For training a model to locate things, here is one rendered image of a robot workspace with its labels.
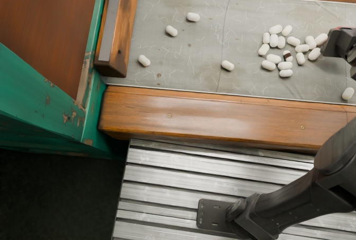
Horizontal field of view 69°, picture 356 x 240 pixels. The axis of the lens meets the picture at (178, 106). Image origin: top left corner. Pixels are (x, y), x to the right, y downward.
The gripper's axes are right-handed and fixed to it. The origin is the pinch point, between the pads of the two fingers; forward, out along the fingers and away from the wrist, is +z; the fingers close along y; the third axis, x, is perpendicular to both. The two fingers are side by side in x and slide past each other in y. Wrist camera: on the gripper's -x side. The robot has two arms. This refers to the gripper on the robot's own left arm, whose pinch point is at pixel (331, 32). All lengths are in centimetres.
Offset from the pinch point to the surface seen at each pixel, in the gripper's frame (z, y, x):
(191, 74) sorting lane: -9.8, 36.0, 10.7
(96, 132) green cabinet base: -23, 57, 21
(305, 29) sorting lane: 2.1, 6.1, 0.6
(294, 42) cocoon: -2.7, 9.9, 2.5
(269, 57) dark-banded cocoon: -6.8, 16.5, 5.6
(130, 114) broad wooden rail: -21, 50, 17
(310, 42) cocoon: -2.7, 6.0, 2.2
